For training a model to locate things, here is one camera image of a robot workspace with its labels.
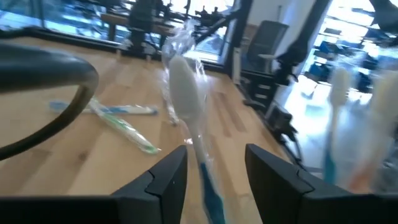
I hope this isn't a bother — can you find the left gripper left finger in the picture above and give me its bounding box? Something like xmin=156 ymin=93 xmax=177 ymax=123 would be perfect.
xmin=111 ymin=145 xmax=188 ymax=224

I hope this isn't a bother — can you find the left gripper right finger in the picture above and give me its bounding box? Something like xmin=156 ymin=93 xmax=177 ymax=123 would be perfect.
xmin=245 ymin=143 xmax=374 ymax=224

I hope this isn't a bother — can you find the green white toothbrush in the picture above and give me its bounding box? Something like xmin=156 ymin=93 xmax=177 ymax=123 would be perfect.
xmin=88 ymin=98 xmax=162 ymax=156

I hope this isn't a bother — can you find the orange white toothbrush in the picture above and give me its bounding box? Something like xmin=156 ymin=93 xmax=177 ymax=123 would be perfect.
xmin=348 ymin=70 xmax=398 ymax=194

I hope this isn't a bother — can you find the blue white toothbrush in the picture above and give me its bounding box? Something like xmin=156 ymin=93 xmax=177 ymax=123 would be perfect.
xmin=322 ymin=66 xmax=354 ymax=185
xmin=48 ymin=100 xmax=159 ymax=116
xmin=160 ymin=18 xmax=228 ymax=224

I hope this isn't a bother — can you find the grey office chair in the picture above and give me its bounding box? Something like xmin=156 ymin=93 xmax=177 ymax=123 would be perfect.
xmin=247 ymin=20 xmax=290 ymax=74

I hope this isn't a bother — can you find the black vertical post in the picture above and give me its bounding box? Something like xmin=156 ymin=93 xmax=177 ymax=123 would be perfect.
xmin=223 ymin=0 xmax=253 ymax=78

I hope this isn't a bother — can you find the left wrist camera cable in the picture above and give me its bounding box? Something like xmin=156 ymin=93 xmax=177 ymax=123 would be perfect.
xmin=0 ymin=42 xmax=100 ymax=161

